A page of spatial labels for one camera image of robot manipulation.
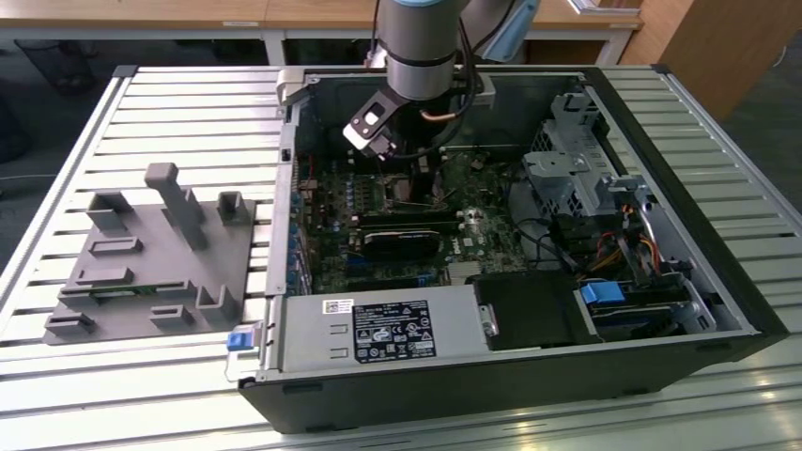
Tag black graphics card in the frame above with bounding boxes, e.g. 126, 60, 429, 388
360, 227, 443, 262

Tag black plastic shroud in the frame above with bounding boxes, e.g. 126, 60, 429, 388
465, 272, 603, 351

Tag blue disk carrier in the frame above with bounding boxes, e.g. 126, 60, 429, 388
579, 280, 627, 309

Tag CPU socket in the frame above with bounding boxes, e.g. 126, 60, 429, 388
375, 171, 456, 212

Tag wooden cabinet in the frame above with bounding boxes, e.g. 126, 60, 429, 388
616, 0, 802, 123

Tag white book stack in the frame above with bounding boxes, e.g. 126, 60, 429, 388
566, 0, 644, 14

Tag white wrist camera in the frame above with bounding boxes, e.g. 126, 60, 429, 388
341, 91, 400, 152

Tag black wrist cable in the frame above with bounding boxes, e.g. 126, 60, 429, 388
453, 13, 481, 118

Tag silver chipset heatsink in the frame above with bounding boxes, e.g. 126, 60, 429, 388
447, 262, 481, 283

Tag green motherboard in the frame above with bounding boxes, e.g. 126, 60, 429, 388
291, 149, 533, 292

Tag silver power supply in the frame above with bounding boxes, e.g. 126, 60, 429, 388
275, 287, 496, 372

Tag black PC case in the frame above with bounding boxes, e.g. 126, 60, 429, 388
236, 64, 791, 436

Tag wooden desk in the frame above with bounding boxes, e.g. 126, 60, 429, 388
0, 0, 647, 67

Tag yellow orange wires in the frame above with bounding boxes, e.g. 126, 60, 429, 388
594, 234, 659, 273

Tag grey case latch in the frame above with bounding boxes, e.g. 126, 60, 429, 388
275, 69, 315, 107

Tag green RAM stick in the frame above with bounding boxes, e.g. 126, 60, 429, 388
90, 286, 157, 298

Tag metal drive cage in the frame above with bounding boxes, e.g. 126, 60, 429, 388
520, 92, 627, 220

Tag grey parts rack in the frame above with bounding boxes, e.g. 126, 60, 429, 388
40, 162, 259, 347

